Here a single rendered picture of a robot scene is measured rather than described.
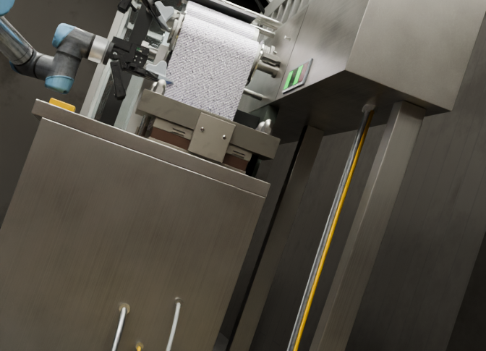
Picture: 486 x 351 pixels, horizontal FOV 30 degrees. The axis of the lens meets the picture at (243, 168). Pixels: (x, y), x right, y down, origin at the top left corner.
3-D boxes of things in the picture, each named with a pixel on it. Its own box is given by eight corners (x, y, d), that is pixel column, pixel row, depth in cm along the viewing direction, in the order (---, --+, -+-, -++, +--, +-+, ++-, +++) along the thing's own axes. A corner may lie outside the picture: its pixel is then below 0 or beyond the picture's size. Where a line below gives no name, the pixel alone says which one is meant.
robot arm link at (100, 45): (87, 57, 260) (87, 61, 268) (103, 63, 260) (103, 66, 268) (96, 32, 260) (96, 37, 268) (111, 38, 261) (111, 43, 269)
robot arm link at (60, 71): (45, 89, 269) (58, 54, 270) (74, 98, 263) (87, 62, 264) (28, 81, 262) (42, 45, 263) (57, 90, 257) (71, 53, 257)
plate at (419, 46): (187, 137, 495) (205, 85, 497) (234, 153, 499) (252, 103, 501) (335, 66, 189) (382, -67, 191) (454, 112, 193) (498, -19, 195)
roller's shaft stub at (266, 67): (252, 71, 279) (257, 57, 280) (273, 79, 280) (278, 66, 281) (254, 69, 275) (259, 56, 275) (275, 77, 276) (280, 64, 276)
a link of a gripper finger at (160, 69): (179, 66, 264) (150, 55, 263) (173, 85, 264) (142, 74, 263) (178, 67, 267) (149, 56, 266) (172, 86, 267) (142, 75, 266)
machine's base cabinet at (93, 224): (12, 302, 479) (68, 148, 484) (128, 339, 488) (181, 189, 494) (-79, 433, 230) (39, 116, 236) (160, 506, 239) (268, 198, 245)
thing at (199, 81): (154, 103, 267) (175, 44, 268) (228, 130, 270) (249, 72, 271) (154, 103, 266) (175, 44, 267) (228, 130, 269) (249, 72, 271)
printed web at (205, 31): (135, 145, 304) (186, 5, 307) (201, 169, 307) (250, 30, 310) (141, 140, 265) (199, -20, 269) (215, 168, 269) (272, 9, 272)
